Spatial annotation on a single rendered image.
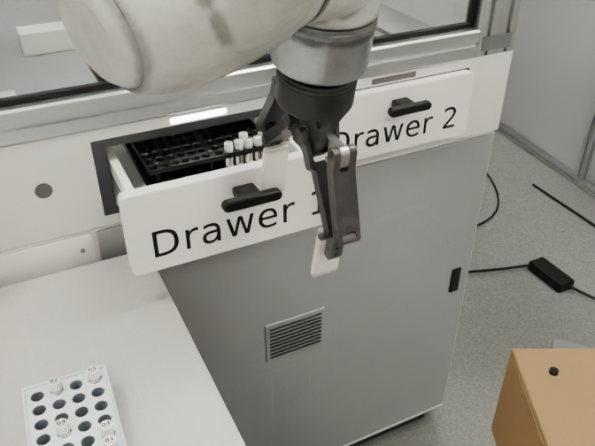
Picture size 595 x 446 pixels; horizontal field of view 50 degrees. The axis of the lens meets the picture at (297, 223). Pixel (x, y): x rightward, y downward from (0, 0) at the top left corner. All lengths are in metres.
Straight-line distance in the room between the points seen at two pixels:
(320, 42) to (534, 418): 0.36
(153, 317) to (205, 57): 0.50
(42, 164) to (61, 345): 0.23
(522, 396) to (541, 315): 1.46
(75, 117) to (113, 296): 0.23
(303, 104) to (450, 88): 0.53
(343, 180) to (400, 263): 0.65
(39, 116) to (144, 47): 0.49
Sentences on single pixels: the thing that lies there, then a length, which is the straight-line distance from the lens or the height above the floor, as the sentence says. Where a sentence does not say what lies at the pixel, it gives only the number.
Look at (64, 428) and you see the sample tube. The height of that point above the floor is 0.81.
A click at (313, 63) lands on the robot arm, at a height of 1.12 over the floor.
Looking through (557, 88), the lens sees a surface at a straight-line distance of 2.82.
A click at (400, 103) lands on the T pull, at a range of 1.00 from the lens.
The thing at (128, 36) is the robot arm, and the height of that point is 1.20.
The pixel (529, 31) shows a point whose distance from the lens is 2.93.
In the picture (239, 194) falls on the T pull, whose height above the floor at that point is 0.91.
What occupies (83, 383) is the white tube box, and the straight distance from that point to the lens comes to 0.72.
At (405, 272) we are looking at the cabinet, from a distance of 1.26.
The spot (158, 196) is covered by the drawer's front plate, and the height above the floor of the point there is 0.92.
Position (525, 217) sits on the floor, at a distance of 2.51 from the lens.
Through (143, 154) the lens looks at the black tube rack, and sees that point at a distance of 0.89.
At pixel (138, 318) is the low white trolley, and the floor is 0.76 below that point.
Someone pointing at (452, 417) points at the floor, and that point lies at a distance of 1.73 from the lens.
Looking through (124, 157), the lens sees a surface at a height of 0.84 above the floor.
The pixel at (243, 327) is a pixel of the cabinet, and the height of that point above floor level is 0.53.
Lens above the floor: 1.30
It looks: 34 degrees down
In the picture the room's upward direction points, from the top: straight up
